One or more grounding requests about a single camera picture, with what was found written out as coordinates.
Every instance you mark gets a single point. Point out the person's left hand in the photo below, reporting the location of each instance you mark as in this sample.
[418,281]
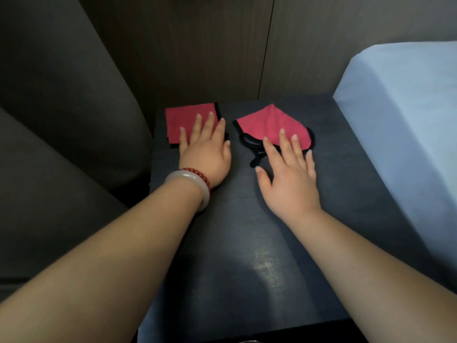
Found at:
[207,158]

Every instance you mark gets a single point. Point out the person's right hand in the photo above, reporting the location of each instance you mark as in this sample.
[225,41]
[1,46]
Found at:
[291,191]

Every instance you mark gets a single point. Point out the person's right little finger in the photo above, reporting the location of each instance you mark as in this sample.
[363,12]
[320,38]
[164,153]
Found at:
[311,163]

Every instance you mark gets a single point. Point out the person's right thumb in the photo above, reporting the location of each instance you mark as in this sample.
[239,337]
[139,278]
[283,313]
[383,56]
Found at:
[262,178]

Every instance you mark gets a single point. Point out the person's left thumb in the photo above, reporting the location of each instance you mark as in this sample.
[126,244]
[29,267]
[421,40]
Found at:
[227,149]

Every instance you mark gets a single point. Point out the person's left little finger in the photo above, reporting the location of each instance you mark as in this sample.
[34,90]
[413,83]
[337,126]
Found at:
[183,141]

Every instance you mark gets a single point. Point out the person's right middle finger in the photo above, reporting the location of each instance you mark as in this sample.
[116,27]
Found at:
[287,146]

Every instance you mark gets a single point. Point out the person's left middle finger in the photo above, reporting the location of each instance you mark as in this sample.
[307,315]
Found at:
[209,125]

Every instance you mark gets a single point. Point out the person's left forearm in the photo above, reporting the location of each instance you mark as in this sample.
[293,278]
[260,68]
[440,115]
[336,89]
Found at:
[107,264]

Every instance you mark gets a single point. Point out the person's right forearm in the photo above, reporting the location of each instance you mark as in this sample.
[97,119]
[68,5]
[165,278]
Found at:
[364,282]

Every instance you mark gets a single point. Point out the red black-trimmed face mask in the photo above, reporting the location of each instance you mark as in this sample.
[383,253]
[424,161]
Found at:
[266,123]
[180,119]

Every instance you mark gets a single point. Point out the white jade bangle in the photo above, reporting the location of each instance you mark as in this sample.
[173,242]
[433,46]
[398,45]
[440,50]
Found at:
[200,183]

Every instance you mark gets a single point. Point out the bed with white sheet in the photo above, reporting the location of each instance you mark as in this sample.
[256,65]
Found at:
[407,110]

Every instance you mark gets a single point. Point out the dark grey sofa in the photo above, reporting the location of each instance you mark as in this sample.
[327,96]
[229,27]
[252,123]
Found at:
[60,121]

